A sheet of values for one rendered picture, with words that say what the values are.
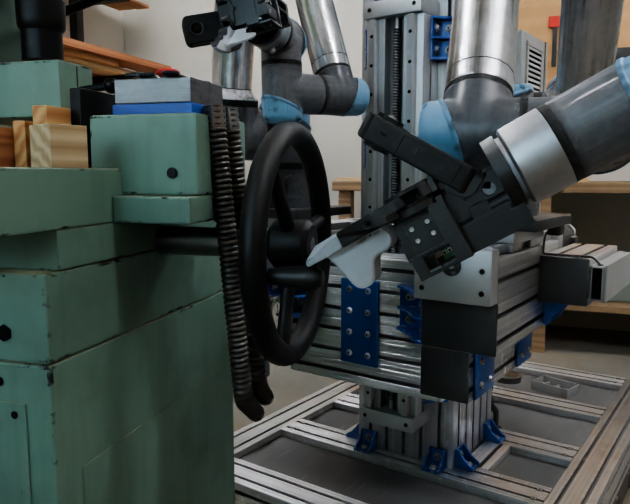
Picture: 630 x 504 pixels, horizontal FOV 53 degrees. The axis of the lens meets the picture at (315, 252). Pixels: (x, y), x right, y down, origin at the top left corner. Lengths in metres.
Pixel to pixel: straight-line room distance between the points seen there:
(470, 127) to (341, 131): 3.46
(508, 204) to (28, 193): 0.43
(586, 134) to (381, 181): 0.86
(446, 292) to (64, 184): 0.64
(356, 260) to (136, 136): 0.29
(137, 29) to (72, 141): 4.22
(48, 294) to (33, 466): 0.18
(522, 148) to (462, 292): 0.52
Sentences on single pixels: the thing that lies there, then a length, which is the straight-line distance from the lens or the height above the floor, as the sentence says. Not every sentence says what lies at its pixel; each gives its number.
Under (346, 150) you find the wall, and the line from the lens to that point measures 4.10.
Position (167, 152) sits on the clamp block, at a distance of 0.72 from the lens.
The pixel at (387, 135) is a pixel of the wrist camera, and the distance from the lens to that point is 0.59.
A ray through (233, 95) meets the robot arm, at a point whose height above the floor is 1.05.
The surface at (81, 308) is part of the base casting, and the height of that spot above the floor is 0.76.
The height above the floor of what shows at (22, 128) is 0.95.
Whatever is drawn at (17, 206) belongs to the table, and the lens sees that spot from 0.62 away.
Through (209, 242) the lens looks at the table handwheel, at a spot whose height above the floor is 0.81.
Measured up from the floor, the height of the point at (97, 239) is 0.82.
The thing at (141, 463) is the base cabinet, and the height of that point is 0.54.
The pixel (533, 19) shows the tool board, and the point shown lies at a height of 1.75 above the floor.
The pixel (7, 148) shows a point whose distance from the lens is 0.82.
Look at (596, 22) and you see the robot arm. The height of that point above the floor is 1.11.
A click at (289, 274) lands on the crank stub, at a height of 0.79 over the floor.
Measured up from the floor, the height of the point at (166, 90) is 0.99.
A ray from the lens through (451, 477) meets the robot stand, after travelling 1.51.
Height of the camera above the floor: 0.89
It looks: 7 degrees down
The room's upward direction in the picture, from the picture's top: straight up
